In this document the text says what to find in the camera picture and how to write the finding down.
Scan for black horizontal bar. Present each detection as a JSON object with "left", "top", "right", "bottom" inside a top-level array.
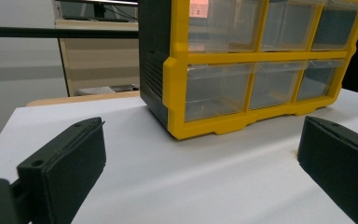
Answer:
[{"left": 0, "top": 25, "right": 140, "bottom": 40}]

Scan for light wooden desk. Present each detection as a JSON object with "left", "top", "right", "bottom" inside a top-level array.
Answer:
[{"left": 54, "top": 19, "right": 141, "bottom": 97}]

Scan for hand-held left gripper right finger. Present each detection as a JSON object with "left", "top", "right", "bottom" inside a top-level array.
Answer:
[{"left": 296, "top": 115, "right": 358, "bottom": 224}]

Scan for yellow and black drawer cabinet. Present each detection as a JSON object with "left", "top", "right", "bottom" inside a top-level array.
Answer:
[{"left": 137, "top": 0, "right": 358, "bottom": 141}]

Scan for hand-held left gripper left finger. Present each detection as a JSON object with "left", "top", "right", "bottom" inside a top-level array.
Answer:
[{"left": 16, "top": 117, "right": 107, "bottom": 224}]

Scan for dark monitor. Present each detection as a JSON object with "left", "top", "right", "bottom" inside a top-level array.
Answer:
[{"left": 53, "top": 0, "right": 139, "bottom": 23}]

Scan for clear plastic drawer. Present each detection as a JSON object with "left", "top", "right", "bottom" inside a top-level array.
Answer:
[
  {"left": 260, "top": 0, "right": 322, "bottom": 52},
  {"left": 248, "top": 61, "right": 306, "bottom": 111},
  {"left": 296, "top": 59, "right": 346, "bottom": 102},
  {"left": 184, "top": 63, "right": 255, "bottom": 122},
  {"left": 311, "top": 0, "right": 358, "bottom": 51}
]

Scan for clear drawer with pink label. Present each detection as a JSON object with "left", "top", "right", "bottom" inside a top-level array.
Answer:
[{"left": 187, "top": 0, "right": 264, "bottom": 53}]

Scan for grey chair seat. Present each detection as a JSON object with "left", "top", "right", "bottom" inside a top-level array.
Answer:
[{"left": 74, "top": 84, "right": 140, "bottom": 96}]

